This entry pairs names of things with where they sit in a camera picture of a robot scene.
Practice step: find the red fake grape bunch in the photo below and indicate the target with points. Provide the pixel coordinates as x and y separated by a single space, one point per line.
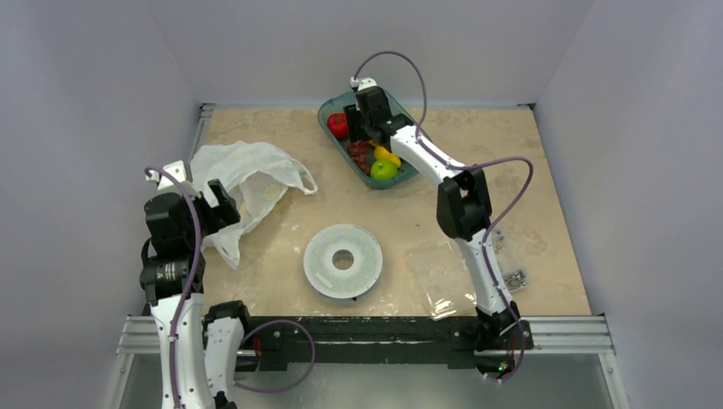
357 151

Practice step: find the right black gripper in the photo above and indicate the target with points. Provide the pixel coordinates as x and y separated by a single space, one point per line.
361 121

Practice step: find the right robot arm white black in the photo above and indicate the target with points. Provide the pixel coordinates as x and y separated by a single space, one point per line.
463 209

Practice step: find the teal plastic tray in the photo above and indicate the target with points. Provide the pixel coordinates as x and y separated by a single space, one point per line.
337 105

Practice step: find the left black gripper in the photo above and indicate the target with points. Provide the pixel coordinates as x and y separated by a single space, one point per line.
220 216

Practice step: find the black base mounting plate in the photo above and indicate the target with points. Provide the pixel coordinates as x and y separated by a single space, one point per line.
459 342

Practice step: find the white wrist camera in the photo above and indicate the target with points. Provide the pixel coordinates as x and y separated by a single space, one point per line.
176 177
360 84

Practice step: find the red fake tomato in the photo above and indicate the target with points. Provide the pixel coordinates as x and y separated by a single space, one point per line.
337 124

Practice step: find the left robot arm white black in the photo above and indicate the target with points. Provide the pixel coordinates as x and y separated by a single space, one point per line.
198 349

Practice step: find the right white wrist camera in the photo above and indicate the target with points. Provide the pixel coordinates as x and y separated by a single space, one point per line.
360 84

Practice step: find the green fake fruit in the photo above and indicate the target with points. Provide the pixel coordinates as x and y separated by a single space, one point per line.
383 169

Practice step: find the yellow fake pear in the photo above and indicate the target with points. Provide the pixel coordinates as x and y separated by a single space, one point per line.
381 153

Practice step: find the clear plastic screw box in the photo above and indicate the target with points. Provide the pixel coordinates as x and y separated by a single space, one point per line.
442 277

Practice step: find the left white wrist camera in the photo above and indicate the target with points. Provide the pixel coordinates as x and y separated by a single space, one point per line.
176 177

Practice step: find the white plastic bag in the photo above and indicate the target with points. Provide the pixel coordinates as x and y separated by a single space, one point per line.
256 175

